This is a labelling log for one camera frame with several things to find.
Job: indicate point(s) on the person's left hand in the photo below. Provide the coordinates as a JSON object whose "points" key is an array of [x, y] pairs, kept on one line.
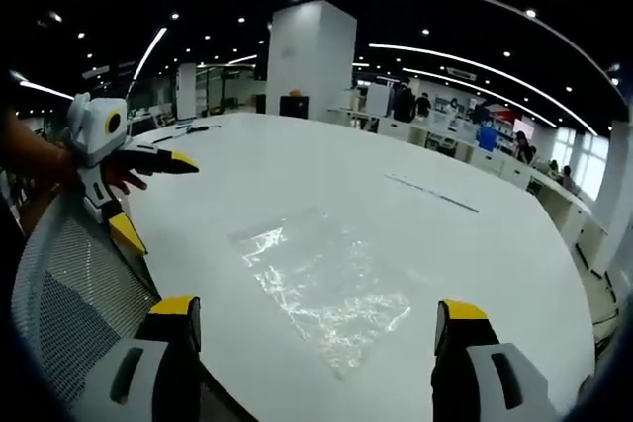
{"points": [[129, 183]]}

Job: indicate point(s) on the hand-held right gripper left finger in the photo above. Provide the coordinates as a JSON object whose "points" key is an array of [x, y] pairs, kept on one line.
{"points": [[148, 377]]}

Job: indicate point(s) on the blue box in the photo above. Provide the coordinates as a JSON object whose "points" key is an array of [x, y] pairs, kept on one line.
{"points": [[487, 138]]}

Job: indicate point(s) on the white square pillar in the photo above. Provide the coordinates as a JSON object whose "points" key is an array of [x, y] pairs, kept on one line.
{"points": [[309, 61]]}

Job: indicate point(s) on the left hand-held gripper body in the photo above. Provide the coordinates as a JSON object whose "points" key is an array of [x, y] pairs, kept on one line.
{"points": [[94, 130]]}

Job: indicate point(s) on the black box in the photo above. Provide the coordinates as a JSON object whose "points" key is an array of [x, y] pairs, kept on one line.
{"points": [[294, 107]]}

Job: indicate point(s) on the white mesh office chair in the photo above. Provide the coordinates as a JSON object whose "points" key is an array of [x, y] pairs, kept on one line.
{"points": [[74, 283]]}

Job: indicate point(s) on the clear plastic food packaging bag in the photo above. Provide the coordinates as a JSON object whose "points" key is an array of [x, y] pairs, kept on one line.
{"points": [[321, 283]]}

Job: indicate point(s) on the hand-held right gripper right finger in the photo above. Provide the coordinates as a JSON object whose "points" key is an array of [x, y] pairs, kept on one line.
{"points": [[475, 382]]}

